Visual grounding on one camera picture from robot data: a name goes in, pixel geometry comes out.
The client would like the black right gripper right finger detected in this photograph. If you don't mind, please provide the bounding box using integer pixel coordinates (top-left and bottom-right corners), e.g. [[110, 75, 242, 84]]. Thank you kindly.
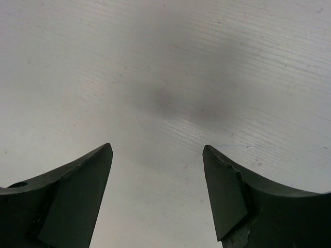
[[202, 145, 330, 247]]

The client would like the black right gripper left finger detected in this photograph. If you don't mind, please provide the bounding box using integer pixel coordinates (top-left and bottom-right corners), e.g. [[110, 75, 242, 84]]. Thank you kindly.
[[1, 143, 113, 247]]

